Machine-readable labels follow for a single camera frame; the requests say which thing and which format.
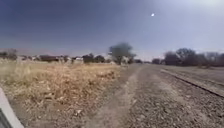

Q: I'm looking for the blurred dark tree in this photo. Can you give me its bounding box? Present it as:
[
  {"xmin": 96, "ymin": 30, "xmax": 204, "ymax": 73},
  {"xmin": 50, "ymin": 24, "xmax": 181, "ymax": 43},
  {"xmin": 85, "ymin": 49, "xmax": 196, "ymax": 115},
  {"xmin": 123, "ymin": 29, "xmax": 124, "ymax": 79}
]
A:
[{"xmin": 108, "ymin": 42, "xmax": 137, "ymax": 66}]

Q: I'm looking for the dry yellow grass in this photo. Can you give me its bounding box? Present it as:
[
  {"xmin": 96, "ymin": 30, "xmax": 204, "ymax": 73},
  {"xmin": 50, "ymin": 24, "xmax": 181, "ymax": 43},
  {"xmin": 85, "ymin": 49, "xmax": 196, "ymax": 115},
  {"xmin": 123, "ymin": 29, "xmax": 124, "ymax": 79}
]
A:
[{"xmin": 0, "ymin": 59, "xmax": 122, "ymax": 118}]

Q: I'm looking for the group of bare trees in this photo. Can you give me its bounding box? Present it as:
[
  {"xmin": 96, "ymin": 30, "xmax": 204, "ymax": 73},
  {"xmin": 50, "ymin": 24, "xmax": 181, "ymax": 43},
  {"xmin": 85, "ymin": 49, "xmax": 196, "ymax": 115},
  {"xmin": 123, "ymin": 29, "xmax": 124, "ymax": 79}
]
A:
[{"xmin": 151, "ymin": 47, "xmax": 224, "ymax": 68}]

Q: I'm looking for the railway track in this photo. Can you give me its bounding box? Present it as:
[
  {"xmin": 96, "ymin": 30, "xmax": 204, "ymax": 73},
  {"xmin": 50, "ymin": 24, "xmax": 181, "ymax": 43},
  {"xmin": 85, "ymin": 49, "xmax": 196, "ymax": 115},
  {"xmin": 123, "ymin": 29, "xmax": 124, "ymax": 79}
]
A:
[{"xmin": 159, "ymin": 67, "xmax": 224, "ymax": 99}]

